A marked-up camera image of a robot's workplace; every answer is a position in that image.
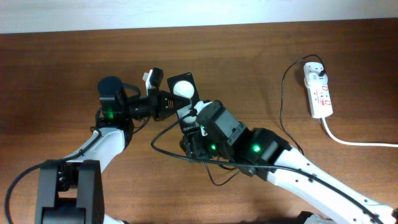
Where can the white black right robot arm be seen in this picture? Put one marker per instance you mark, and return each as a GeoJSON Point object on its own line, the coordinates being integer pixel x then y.
{"type": "Point", "coordinates": [213, 135]}

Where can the white power strip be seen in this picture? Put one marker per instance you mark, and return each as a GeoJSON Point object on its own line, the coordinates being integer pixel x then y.
{"type": "Point", "coordinates": [320, 101]}

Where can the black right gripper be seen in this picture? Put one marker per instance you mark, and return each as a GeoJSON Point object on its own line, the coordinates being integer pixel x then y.
{"type": "Point", "coordinates": [196, 149]}

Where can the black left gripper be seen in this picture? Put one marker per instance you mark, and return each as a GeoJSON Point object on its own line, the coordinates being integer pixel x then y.
{"type": "Point", "coordinates": [158, 107]}

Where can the white charger plug adapter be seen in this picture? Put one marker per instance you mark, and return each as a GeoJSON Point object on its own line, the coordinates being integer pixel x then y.
{"type": "Point", "coordinates": [314, 74]}

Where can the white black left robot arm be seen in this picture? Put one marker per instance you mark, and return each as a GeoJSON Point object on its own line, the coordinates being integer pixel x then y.
{"type": "Point", "coordinates": [71, 189]}

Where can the black Samsung Galaxy phone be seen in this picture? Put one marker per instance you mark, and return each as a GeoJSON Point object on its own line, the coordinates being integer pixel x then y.
{"type": "Point", "coordinates": [184, 85]}

